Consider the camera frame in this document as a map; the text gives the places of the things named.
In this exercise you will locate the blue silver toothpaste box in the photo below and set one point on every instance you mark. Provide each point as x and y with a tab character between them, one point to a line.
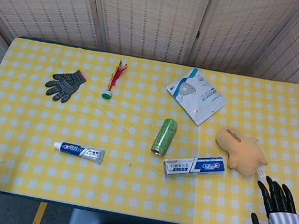
194	167

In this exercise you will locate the blue white toothpaste tube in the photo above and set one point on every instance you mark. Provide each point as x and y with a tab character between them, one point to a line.
80	152

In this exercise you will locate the colourful feather shuttlecock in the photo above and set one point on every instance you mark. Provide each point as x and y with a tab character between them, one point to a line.
115	78

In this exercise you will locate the yellow plush toy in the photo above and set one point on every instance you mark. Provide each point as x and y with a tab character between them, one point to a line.
242	151

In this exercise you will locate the grey knitted work glove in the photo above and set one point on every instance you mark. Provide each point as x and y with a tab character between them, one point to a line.
65	85

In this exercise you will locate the white face mask package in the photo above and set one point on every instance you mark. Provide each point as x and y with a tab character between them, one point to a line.
198	97

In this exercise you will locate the green drink can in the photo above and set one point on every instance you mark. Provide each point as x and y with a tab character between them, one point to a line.
165	136

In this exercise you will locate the yellow white checkered tablecloth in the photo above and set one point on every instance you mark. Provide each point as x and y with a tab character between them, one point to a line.
124	188

